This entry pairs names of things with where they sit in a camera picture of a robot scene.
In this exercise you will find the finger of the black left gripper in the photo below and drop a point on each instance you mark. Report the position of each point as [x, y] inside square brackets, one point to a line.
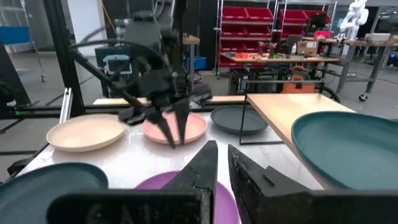
[164, 127]
[183, 121]

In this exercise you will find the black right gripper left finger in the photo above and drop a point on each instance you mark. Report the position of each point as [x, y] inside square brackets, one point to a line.
[186, 205]

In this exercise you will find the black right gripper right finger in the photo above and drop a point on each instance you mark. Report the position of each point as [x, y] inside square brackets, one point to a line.
[280, 202]

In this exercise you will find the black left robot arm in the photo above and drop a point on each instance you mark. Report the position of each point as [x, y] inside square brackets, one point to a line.
[146, 31]

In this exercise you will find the pink plate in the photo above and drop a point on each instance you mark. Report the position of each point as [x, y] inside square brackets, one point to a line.
[194, 127]

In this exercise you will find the purple plate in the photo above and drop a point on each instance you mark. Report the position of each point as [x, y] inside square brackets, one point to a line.
[224, 205]

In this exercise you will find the blue bin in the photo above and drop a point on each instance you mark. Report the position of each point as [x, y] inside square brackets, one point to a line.
[199, 63]

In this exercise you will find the teal device with screen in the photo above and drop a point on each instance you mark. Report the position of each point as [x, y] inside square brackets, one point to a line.
[115, 63]

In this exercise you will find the dark grey plate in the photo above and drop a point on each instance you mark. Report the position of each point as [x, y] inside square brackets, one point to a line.
[236, 119]

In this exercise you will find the small wooden-top stand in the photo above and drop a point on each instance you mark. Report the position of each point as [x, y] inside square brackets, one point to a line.
[191, 40]

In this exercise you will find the cream plate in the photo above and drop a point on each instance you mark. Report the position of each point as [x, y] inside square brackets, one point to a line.
[85, 132]

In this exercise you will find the teal green plate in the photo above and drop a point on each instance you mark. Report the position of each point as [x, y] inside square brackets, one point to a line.
[348, 152]

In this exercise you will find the aluminium extrusion bar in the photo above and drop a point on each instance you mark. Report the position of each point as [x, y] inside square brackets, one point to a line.
[66, 105]

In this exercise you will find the red bin rack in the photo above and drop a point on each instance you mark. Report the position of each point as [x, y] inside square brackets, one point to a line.
[292, 18]
[245, 21]

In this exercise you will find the wooden workbench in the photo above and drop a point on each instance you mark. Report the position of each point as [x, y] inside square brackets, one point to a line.
[280, 59]

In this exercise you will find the orange device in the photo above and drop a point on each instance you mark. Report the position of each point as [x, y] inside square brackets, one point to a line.
[298, 87]

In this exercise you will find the blue-teal plate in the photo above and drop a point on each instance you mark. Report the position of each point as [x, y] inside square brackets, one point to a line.
[46, 183]

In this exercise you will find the white bottle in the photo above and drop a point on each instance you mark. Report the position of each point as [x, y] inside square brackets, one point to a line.
[294, 49]

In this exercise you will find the cardboard box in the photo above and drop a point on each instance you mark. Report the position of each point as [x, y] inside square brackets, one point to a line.
[308, 48]

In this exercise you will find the cart with blue panel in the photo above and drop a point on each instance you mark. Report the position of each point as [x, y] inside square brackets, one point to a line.
[14, 35]

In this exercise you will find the pink box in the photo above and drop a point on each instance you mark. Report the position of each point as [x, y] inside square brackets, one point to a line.
[322, 34]

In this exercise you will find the grey-legged workbench on casters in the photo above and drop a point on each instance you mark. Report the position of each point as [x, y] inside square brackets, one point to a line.
[373, 43]

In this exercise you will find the white box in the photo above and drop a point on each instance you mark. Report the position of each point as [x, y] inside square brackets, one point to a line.
[377, 36]

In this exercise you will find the white robot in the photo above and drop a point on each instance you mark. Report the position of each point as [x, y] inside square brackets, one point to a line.
[354, 18]

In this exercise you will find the wooden shelf with black frame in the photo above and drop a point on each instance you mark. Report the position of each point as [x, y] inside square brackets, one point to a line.
[280, 109]

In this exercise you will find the black frame post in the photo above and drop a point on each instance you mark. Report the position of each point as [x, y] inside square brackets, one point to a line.
[62, 46]

